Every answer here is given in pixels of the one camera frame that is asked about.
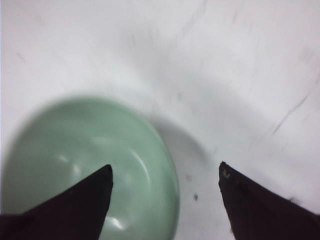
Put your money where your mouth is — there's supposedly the green bowl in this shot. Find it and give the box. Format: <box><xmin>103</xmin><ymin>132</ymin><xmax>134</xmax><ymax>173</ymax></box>
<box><xmin>0</xmin><ymin>97</ymin><xmax>180</xmax><ymax>240</ymax></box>

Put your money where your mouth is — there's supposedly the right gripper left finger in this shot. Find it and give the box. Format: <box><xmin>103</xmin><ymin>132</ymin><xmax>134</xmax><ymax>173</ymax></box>
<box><xmin>0</xmin><ymin>164</ymin><xmax>113</xmax><ymax>240</ymax></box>

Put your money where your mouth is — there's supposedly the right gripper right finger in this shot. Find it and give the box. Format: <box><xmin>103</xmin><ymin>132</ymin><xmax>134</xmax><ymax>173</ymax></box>
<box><xmin>218</xmin><ymin>162</ymin><xmax>320</xmax><ymax>240</ymax></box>

